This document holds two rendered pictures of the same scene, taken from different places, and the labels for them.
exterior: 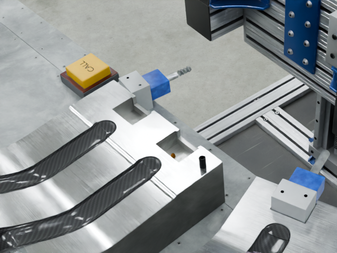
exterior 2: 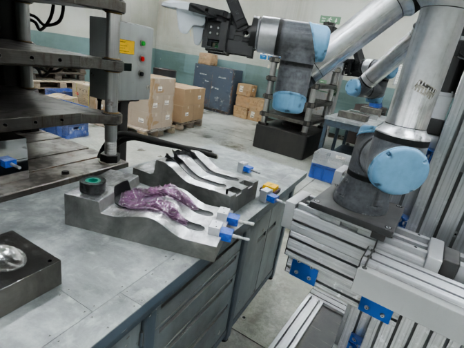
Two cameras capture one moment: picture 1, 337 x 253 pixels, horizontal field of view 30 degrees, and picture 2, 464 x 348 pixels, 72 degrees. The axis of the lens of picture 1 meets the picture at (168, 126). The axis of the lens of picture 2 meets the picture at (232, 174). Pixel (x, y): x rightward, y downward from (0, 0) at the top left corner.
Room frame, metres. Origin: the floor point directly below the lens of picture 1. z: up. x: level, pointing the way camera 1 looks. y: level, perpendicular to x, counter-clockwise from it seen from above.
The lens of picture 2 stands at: (0.03, -1.03, 1.38)
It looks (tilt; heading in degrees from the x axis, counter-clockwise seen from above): 20 degrees down; 60
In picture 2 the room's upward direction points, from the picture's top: 9 degrees clockwise
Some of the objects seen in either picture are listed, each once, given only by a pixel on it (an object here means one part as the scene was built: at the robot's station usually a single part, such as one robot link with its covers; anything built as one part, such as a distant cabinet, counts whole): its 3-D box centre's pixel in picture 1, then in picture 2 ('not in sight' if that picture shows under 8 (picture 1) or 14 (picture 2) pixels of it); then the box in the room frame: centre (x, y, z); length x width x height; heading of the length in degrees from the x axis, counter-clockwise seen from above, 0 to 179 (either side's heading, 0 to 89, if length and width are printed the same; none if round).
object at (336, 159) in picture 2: not in sight; (337, 160); (3.37, 1.99, 0.28); 0.61 x 0.41 x 0.15; 122
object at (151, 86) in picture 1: (159, 82); (274, 199); (0.86, 0.00, 0.83); 0.13 x 0.05 x 0.05; 115
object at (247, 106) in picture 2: not in sight; (252, 102); (4.28, 5.97, 0.42); 0.86 x 0.33 x 0.83; 122
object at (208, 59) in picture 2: not in sight; (208, 59); (3.45, 7.11, 1.26); 0.42 x 0.33 x 0.29; 122
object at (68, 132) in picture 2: not in sight; (63, 126); (0.06, 4.06, 0.11); 0.61 x 0.43 x 0.22; 128
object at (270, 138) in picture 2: not in sight; (304, 90); (3.86, 3.58, 1.03); 1.54 x 0.94 x 2.06; 32
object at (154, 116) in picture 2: not in sight; (134, 101); (1.13, 4.53, 0.47); 1.22 x 0.80 x 0.94; 126
